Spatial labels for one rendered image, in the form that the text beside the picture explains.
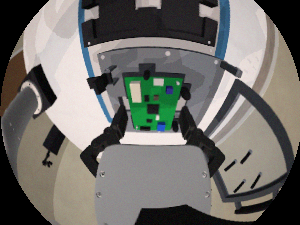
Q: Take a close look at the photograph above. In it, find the green circuit board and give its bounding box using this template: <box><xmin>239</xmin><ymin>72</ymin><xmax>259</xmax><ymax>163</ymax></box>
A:
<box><xmin>124</xmin><ymin>77</ymin><xmax>183</xmax><ymax>131</ymax></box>

